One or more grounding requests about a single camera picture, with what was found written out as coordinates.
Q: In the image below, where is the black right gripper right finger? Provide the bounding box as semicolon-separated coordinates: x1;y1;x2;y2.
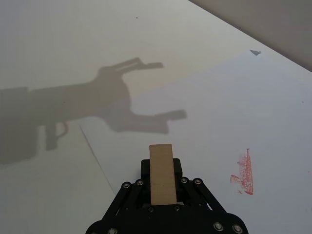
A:
172;157;229;220

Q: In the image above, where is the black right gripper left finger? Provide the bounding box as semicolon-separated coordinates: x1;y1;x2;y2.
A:
103;158;152;217

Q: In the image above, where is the tan wooden stamp block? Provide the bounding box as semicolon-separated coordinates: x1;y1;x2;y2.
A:
149;143;177;206

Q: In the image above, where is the white paper sheet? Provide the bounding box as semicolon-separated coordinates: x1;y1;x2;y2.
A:
79;50;312;234

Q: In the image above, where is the white table cloth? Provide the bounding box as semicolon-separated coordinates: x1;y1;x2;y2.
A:
0;0;312;234

